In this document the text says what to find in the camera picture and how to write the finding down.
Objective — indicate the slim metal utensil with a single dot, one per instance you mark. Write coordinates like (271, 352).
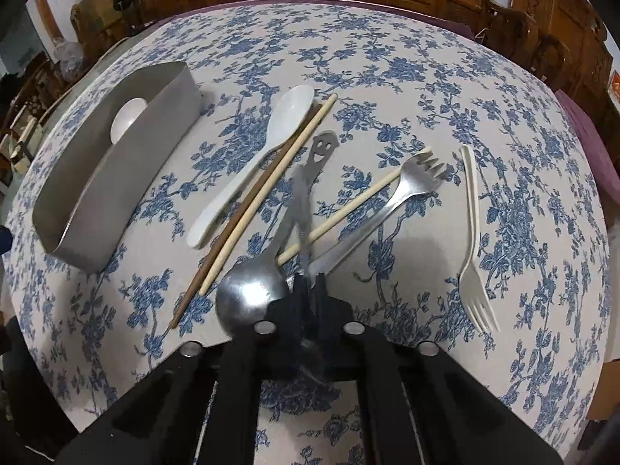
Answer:
(302, 223)

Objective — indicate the clear plastic bag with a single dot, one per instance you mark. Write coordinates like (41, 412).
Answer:
(68, 55)

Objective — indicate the red framed sign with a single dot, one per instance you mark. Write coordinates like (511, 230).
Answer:
(616, 82)

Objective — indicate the carved wooden chair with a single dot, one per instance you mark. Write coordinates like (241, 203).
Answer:
(513, 29)
(576, 19)

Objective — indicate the grey metal utensil tray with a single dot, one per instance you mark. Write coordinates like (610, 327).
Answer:
(145, 155)

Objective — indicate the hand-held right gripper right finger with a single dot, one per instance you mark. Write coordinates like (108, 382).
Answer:
(330, 319)

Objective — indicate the blue floral tablecloth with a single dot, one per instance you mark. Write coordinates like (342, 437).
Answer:
(436, 82)

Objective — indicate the purple seat cushion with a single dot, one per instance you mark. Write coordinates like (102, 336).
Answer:
(591, 131)

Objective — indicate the white plastic fork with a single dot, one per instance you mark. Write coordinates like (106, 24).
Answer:
(472, 232)

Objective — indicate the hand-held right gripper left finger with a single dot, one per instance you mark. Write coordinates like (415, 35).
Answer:
(295, 319)

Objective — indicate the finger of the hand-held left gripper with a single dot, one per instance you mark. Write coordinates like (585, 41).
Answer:
(4, 240)

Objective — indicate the purple table undercloth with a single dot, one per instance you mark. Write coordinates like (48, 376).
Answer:
(310, 2)

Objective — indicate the brown wooden chopstick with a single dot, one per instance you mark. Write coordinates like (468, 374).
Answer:
(218, 247)

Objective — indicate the metal fork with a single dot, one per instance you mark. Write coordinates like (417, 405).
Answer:
(411, 189)

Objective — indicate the cream wooden chopstick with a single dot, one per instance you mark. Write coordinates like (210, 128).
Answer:
(368, 193)
(271, 179)

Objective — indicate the white ceramic spoon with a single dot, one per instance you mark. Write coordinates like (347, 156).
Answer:
(127, 118)
(290, 106)

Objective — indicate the plain cardboard box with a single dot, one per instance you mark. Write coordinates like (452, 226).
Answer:
(603, 397)

